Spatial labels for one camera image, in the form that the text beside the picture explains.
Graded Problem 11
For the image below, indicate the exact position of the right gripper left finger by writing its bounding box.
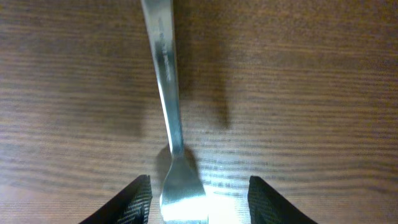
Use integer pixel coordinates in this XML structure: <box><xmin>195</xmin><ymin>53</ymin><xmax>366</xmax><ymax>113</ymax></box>
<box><xmin>80</xmin><ymin>175</ymin><xmax>152</xmax><ymax>224</ymax></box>

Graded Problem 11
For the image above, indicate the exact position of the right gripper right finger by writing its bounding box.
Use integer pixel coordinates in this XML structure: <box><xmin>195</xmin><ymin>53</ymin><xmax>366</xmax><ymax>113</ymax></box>
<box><xmin>248</xmin><ymin>176</ymin><xmax>317</xmax><ymax>224</ymax></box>

